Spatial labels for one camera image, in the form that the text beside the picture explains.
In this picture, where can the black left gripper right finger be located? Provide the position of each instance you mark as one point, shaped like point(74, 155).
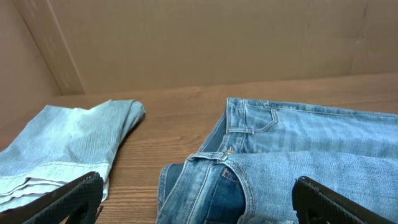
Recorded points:
point(316, 204)

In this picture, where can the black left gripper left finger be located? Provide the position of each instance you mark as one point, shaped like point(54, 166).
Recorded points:
point(78, 201)

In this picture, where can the medium blue denim jeans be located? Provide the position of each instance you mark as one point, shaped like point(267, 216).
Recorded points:
point(246, 168)

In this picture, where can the folded light blue jeans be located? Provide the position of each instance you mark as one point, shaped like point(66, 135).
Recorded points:
point(61, 144)

